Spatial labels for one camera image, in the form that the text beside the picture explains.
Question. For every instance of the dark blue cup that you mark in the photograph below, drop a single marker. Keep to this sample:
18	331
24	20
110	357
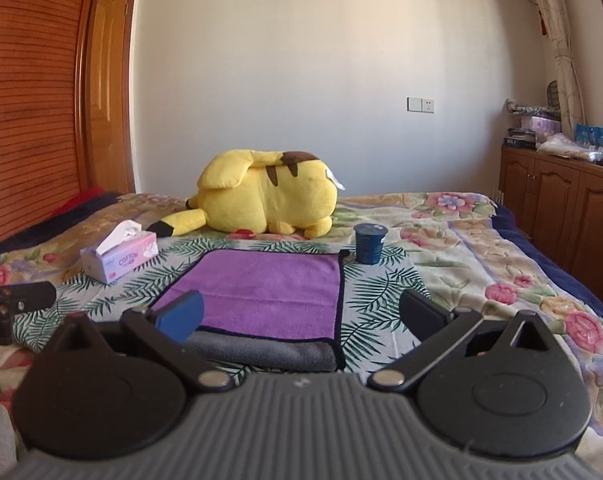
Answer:
369	242

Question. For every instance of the purple and grey towel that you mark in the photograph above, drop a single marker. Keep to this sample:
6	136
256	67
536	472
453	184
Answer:
278	310

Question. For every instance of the wooden slatted wardrobe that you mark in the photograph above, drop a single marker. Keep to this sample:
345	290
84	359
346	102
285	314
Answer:
43	49

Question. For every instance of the pink tissue box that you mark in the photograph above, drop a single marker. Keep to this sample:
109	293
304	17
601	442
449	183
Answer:
123	250

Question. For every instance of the red and navy blanket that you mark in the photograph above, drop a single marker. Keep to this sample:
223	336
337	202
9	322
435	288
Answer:
62	219

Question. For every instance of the floral bed blanket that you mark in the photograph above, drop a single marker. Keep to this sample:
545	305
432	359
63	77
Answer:
465	247

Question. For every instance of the wooden window cabinet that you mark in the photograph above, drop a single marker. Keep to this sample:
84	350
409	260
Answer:
558	204

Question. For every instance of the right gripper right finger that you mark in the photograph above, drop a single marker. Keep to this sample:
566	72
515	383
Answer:
439	331

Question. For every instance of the palm leaf print cloth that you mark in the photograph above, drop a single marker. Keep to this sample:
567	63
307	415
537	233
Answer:
372	333

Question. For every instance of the white plastic bag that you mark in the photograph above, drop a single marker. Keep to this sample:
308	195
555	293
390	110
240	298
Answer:
560	146

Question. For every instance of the yellow Pikachu plush toy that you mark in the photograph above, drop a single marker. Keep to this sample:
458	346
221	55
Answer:
261	192

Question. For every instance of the stack of boxes on cabinet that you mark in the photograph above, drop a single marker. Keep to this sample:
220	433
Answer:
532	125

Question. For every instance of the floral beige curtain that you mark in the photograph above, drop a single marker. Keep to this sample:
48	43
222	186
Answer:
555	16

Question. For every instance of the white wall switch socket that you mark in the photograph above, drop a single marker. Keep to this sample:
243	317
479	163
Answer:
420	105

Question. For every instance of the blue box on cabinet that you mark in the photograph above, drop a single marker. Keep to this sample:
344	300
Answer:
589	136

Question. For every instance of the wooden door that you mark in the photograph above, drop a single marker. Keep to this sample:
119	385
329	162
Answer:
108	138

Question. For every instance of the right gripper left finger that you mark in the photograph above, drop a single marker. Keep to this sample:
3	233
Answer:
160	334

